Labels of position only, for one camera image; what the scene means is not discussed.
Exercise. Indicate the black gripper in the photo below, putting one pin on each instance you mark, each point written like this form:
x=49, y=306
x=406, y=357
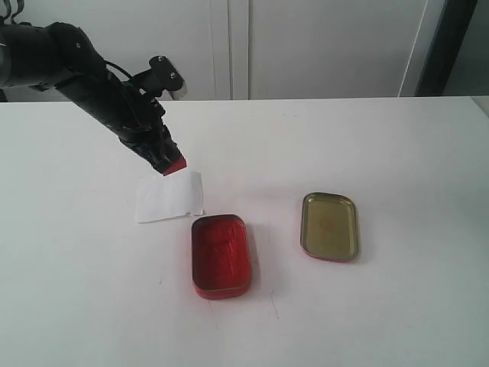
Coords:
x=155, y=146

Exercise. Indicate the red stamp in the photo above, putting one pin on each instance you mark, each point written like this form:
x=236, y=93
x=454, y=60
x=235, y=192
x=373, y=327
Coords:
x=176, y=166

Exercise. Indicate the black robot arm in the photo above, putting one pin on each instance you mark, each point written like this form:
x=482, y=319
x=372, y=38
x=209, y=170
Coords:
x=61, y=57

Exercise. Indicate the red ink pad tin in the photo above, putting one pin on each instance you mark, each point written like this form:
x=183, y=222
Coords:
x=221, y=262

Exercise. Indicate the white paper sheet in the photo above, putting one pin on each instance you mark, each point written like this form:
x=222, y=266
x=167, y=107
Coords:
x=167, y=197

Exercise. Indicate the gold tin lid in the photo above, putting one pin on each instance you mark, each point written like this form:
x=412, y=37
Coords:
x=329, y=227

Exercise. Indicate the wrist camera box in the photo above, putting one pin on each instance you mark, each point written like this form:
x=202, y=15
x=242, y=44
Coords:
x=168, y=77

